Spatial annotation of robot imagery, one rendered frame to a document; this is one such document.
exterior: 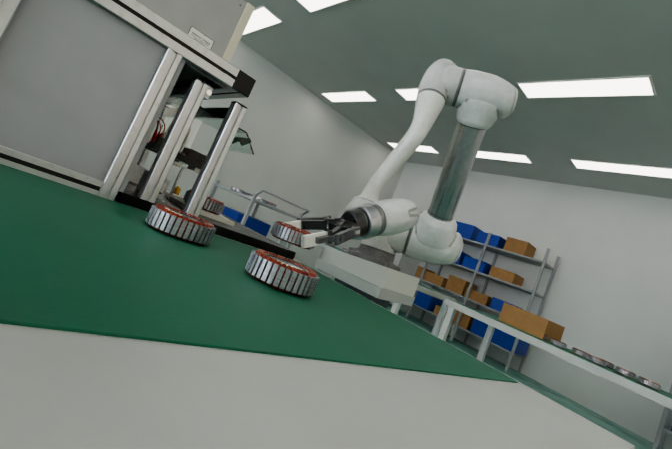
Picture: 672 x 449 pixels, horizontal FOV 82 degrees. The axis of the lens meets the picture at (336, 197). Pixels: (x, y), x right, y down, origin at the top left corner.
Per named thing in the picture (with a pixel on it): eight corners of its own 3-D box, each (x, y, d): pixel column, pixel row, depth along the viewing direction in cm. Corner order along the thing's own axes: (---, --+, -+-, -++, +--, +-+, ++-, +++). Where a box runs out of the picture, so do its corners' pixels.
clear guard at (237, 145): (225, 149, 151) (231, 135, 152) (253, 155, 133) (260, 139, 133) (142, 107, 130) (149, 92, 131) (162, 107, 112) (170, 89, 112)
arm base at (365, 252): (358, 257, 176) (362, 245, 177) (401, 272, 163) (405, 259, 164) (337, 250, 162) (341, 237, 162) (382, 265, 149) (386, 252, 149)
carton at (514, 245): (511, 255, 688) (515, 242, 690) (531, 261, 661) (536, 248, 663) (502, 249, 661) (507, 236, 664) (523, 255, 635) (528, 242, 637)
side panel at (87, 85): (110, 199, 77) (178, 58, 81) (113, 202, 75) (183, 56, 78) (-80, 136, 59) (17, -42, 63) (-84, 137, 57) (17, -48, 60)
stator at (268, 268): (244, 265, 63) (253, 244, 64) (306, 289, 65) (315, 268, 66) (242, 277, 52) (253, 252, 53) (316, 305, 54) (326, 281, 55)
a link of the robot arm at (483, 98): (405, 243, 172) (454, 259, 167) (400, 261, 157) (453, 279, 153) (462, 65, 139) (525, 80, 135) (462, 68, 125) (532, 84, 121)
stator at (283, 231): (297, 241, 101) (302, 228, 101) (321, 254, 92) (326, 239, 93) (261, 230, 94) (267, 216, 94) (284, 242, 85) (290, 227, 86)
